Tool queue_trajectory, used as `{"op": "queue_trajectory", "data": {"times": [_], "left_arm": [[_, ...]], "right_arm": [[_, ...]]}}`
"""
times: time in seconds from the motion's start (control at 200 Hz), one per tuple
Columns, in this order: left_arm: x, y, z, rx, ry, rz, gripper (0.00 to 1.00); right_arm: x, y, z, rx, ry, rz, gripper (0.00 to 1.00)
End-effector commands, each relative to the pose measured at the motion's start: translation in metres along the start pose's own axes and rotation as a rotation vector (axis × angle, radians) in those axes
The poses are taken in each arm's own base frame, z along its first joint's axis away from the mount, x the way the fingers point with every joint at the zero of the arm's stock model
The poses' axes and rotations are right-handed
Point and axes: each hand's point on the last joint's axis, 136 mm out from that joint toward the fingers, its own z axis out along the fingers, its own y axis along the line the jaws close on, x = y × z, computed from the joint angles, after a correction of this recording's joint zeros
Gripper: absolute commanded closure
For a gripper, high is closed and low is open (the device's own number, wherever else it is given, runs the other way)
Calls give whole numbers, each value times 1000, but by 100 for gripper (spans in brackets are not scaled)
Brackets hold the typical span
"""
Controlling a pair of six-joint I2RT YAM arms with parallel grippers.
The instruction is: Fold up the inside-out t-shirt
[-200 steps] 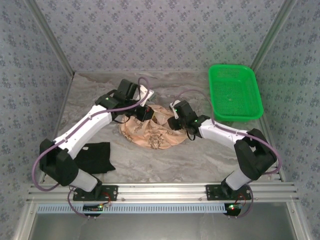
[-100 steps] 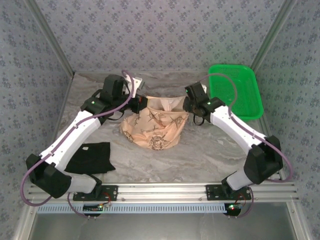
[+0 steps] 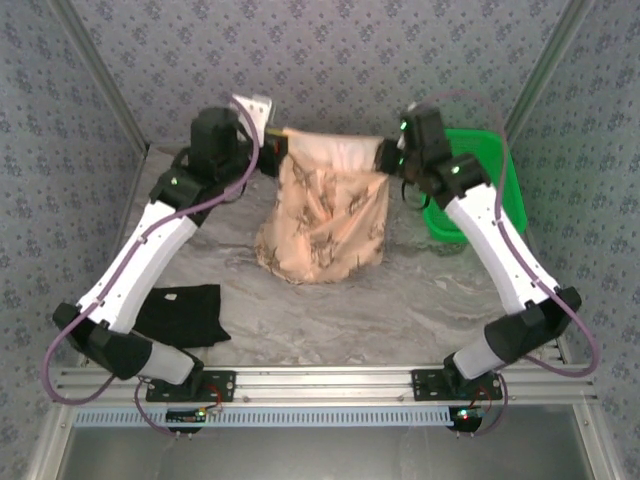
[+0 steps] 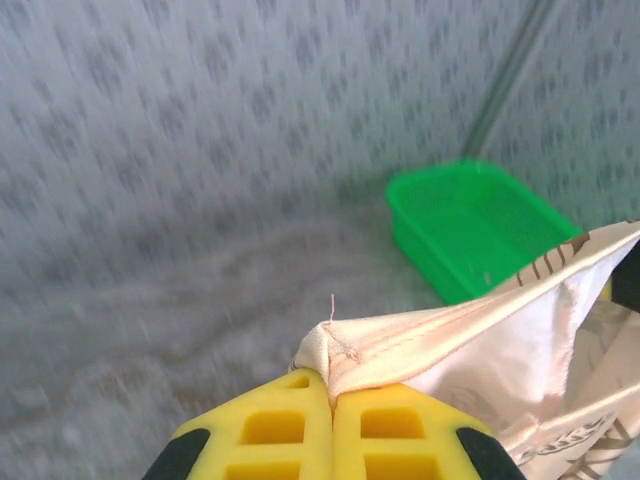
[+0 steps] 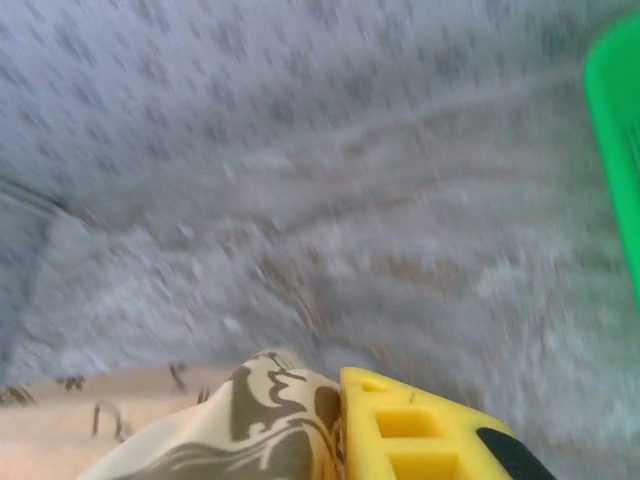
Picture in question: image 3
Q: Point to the black folded t-shirt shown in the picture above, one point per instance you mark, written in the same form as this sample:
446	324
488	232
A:
195	315

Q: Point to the peach printed t-shirt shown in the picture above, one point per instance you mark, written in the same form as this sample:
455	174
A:
325	220

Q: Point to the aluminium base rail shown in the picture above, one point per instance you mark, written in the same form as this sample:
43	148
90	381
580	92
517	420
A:
320	382

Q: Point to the small black circuit board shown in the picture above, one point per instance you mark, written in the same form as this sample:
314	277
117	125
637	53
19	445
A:
185	416
465	417

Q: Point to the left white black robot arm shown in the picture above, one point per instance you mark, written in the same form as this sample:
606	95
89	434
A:
145	250

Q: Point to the aluminium corner post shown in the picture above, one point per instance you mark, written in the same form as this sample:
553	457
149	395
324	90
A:
107	85
545	70

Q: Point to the grey metal panel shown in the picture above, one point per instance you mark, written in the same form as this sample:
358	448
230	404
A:
320	455

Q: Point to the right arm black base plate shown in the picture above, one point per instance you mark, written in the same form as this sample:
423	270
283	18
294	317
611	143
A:
425	385

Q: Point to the green plastic basket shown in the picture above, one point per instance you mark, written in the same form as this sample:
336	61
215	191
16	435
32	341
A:
442	227

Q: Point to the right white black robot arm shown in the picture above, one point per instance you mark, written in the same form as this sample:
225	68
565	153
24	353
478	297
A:
490	240

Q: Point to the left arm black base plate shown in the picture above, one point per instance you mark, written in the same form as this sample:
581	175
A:
222	385

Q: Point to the aluminium side rail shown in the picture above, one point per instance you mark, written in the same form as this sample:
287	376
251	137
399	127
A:
560	350
52	440

